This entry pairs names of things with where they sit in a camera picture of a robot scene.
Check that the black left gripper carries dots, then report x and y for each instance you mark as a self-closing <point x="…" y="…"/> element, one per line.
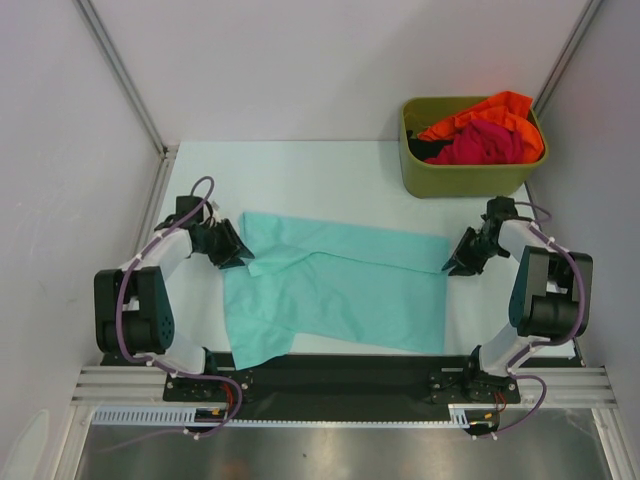
<point x="232" y="244"/>

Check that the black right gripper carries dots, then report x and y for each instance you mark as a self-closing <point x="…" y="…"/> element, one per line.
<point x="473" y="247"/>

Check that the teal t shirt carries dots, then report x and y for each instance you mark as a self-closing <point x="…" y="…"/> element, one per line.
<point x="352" y="283"/>

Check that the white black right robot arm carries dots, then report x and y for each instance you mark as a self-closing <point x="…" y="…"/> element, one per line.
<point x="550" y="299"/>

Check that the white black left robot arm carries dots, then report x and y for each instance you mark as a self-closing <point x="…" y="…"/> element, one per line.
<point x="133" y="314"/>

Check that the olive green plastic bin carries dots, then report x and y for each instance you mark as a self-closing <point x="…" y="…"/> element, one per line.
<point x="424" y="180"/>

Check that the black garment in bin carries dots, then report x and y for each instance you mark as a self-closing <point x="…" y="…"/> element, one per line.
<point x="426" y="151"/>

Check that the magenta t shirt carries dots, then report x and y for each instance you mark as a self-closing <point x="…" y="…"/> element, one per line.
<point x="480" y="143"/>

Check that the orange t shirt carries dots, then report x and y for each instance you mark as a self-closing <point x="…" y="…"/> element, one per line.
<point x="507" y="109"/>

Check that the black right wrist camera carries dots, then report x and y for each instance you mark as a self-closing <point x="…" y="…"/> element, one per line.
<point x="500" y="209"/>

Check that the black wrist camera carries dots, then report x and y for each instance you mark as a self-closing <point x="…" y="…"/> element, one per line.
<point x="500" y="209"/>
<point x="185" y="204"/>

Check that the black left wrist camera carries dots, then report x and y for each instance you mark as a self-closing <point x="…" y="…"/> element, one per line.
<point x="185" y="204"/>

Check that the aluminium corner post left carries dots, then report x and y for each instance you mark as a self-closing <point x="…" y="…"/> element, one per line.
<point x="116" y="65"/>

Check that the aluminium corner post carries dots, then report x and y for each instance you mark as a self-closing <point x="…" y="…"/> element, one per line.
<point x="116" y="65"/>
<point x="575" y="39"/>

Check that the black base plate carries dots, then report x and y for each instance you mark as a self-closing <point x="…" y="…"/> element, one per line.
<point x="324" y="387"/>

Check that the white slotted cable duct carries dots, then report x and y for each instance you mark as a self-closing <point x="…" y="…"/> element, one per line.
<point x="194" y="417"/>

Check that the aluminium front rail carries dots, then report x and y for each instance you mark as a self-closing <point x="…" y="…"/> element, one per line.
<point x="573" y="387"/>

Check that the aluminium corner post right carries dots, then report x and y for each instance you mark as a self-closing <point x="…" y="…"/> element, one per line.
<point x="575" y="39"/>

